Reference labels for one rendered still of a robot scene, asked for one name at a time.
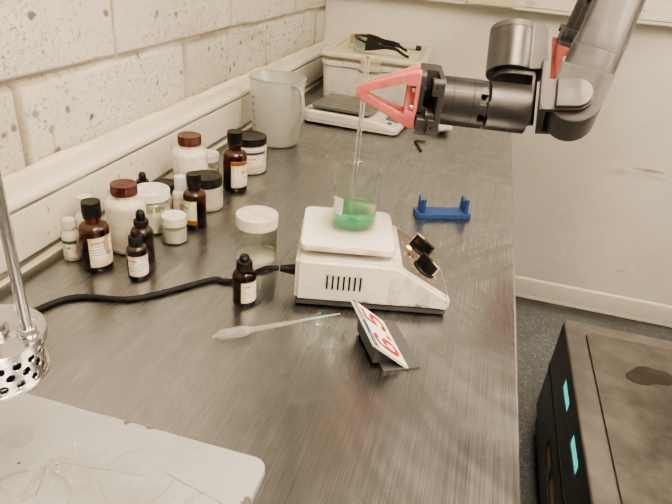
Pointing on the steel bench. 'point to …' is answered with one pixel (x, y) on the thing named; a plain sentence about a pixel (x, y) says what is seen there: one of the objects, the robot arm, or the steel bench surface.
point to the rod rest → (442, 211)
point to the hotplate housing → (362, 282)
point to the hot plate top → (328, 239)
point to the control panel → (417, 259)
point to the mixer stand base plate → (111, 460)
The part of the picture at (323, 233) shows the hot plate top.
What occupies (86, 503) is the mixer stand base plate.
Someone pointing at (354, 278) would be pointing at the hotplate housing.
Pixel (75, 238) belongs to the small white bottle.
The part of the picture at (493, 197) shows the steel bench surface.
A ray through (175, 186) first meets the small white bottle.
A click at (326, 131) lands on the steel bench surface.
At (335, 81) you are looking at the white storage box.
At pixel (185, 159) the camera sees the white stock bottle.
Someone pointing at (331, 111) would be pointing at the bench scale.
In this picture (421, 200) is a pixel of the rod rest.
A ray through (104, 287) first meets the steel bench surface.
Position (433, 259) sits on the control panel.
